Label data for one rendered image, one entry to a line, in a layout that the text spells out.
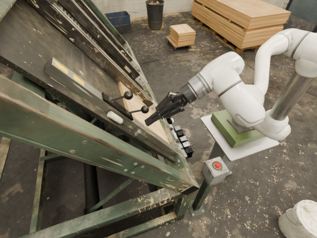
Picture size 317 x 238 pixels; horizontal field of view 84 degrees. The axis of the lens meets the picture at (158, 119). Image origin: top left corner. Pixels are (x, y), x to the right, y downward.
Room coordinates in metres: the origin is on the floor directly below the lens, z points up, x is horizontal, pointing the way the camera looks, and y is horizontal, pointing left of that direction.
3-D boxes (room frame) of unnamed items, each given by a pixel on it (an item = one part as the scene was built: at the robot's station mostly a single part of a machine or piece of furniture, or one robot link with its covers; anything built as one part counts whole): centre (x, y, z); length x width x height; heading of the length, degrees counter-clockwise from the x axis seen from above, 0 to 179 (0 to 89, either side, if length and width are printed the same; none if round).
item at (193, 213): (0.55, -0.39, 0.01); 0.15 x 0.15 x 0.02; 19
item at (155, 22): (5.48, 0.10, 0.33); 0.52 x 0.51 x 0.65; 19
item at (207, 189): (0.55, -0.39, 0.38); 0.06 x 0.06 x 0.75; 19
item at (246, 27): (5.15, -1.93, 0.39); 2.46 x 1.05 x 0.78; 19
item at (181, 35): (4.32, -0.51, 0.20); 0.61 x 0.53 x 0.40; 19
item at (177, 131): (0.95, -0.19, 0.69); 0.50 x 0.14 x 0.24; 19
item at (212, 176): (0.55, -0.39, 0.84); 0.12 x 0.12 x 0.18; 19
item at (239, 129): (1.02, -0.72, 0.86); 0.22 x 0.18 x 0.06; 19
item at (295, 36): (0.93, -0.69, 1.60); 0.18 x 0.14 x 0.13; 128
